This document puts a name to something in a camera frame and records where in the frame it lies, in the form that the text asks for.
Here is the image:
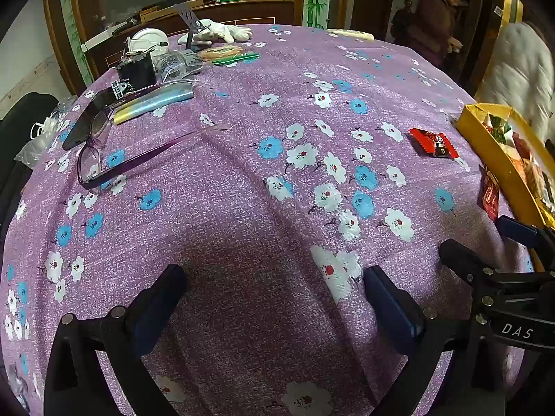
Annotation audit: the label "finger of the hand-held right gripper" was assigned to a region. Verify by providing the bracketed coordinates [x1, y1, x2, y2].
[439, 238, 495, 289]
[496, 215, 555, 255]

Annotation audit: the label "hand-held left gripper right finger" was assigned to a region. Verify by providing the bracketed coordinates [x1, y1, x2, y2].
[363, 265, 507, 416]

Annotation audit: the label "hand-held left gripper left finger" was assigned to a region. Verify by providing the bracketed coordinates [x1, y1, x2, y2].
[43, 263, 189, 416]

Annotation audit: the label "dark red snack packet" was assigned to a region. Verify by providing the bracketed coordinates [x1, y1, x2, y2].
[478, 165, 500, 222]

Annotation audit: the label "pile of assorted snack packs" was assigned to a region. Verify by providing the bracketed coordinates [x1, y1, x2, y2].
[481, 113, 555, 213]

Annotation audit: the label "yellow cardboard box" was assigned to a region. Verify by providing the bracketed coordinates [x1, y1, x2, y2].
[456, 103, 555, 269]

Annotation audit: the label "red black snack packet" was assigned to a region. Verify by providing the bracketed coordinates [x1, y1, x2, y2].
[408, 128, 464, 159]

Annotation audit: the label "purple floral tablecloth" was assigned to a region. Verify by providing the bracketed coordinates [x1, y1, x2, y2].
[0, 24, 543, 416]

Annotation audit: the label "purple framed glasses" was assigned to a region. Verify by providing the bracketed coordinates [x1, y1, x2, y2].
[77, 79, 231, 191]

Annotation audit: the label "black smartphone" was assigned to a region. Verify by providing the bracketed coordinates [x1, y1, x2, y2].
[62, 91, 118, 151]

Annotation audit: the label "iridescent pouch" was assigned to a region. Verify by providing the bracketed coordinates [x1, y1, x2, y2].
[113, 84, 196, 125]

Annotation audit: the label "plastic bag with white masks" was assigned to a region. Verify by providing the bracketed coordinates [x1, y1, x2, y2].
[15, 95, 79, 167]

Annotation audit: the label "black chair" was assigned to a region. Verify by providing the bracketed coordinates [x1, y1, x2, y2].
[0, 93, 59, 213]

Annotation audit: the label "small black box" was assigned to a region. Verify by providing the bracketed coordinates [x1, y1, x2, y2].
[116, 52, 157, 92]

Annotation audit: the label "clear crinkled plastic bag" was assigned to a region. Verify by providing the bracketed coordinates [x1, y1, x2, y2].
[154, 50, 204, 79]

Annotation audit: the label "cream tube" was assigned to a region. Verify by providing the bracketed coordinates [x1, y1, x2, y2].
[325, 29, 374, 42]

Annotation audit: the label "green biscuit package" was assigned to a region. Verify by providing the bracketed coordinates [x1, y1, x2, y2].
[197, 45, 260, 68]

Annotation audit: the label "white gloves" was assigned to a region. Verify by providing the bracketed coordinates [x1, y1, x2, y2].
[178, 18, 253, 48]

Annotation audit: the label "black spatula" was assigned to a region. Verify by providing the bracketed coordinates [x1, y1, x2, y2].
[173, 3, 204, 50]

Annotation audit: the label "wooden counter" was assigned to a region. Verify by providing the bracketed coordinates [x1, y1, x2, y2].
[82, 0, 296, 74]

